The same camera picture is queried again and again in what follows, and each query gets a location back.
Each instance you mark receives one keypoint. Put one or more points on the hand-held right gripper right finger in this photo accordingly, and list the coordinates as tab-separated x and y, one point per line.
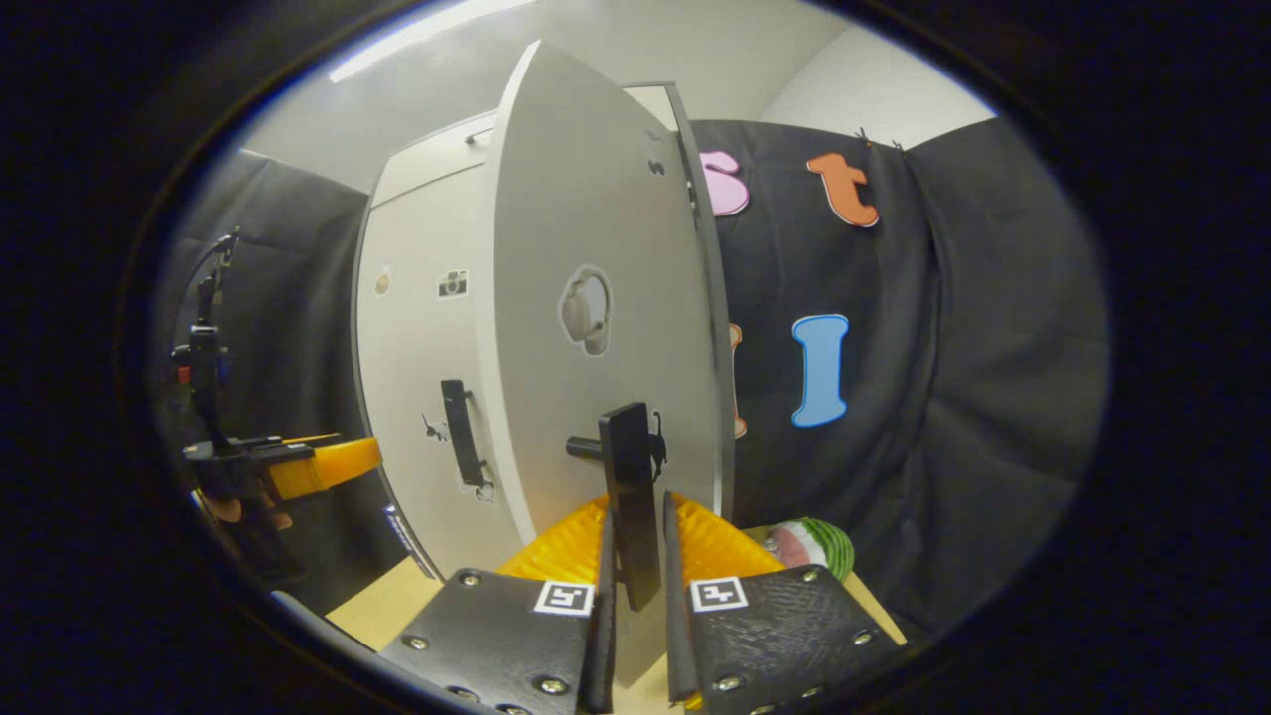
775	636

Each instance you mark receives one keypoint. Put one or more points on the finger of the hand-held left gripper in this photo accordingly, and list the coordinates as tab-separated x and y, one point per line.
328	465

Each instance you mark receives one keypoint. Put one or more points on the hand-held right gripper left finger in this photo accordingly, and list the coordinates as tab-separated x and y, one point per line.
496	636

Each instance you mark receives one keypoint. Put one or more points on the watermelon slice toy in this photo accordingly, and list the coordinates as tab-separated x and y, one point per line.
819	544

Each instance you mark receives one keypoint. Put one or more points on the white shoe cabinet door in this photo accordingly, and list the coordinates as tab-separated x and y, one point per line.
596	199
417	328

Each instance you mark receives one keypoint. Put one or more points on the white double-door shoe cabinet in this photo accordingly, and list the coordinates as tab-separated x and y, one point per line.
397	189

